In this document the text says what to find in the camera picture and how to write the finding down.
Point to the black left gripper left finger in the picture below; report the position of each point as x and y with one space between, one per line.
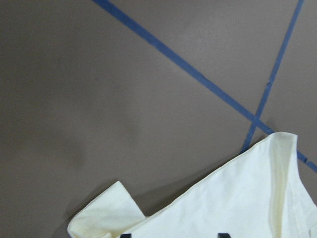
129 235

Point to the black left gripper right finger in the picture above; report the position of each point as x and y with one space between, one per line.
222 235

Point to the white long-sleeve printed shirt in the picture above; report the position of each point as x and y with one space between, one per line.
258 194

